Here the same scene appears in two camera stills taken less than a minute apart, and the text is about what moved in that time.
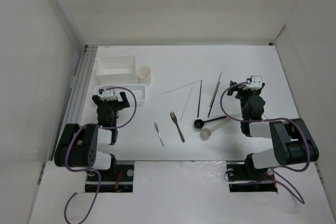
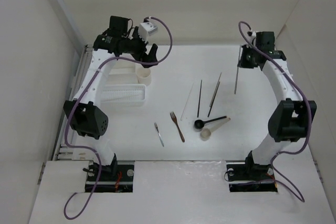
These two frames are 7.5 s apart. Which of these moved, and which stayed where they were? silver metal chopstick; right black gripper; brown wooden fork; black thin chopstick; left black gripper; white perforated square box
Moved: right black gripper; left black gripper
Stayed: black thin chopstick; silver metal chopstick; white perforated square box; brown wooden fork
